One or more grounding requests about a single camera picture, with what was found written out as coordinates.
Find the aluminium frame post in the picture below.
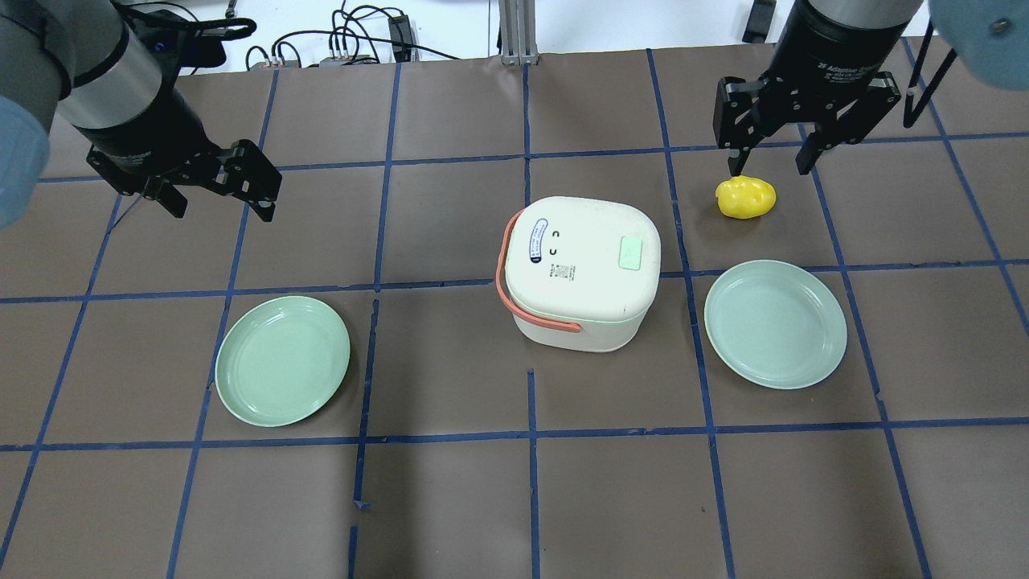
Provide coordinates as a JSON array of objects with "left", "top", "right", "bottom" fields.
[{"left": 498, "top": 0, "right": 539, "bottom": 66}]

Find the yellow toy potato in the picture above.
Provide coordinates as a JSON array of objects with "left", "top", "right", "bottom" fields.
[{"left": 715, "top": 175, "right": 778, "bottom": 220}]

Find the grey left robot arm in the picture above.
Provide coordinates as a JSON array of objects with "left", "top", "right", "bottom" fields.
[{"left": 1, "top": 1, "right": 282, "bottom": 227}]

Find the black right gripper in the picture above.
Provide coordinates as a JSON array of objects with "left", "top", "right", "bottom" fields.
[{"left": 714, "top": 1, "right": 900, "bottom": 177}]

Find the white rice cooker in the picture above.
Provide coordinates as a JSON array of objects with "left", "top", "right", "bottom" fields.
[{"left": 494, "top": 195, "right": 662, "bottom": 353}]

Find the green plate right side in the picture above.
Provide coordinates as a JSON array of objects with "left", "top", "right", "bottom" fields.
[{"left": 704, "top": 260, "right": 848, "bottom": 391}]

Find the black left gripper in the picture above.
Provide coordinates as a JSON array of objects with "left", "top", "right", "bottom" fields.
[{"left": 84, "top": 80, "right": 282, "bottom": 223}]

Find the green plate left side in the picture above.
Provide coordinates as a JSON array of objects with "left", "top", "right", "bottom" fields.
[{"left": 214, "top": 294, "right": 351, "bottom": 428}]

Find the green plate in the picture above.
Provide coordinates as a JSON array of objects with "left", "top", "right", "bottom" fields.
[
  {"left": 704, "top": 260, "right": 848, "bottom": 391},
  {"left": 214, "top": 294, "right": 351, "bottom": 428}
]

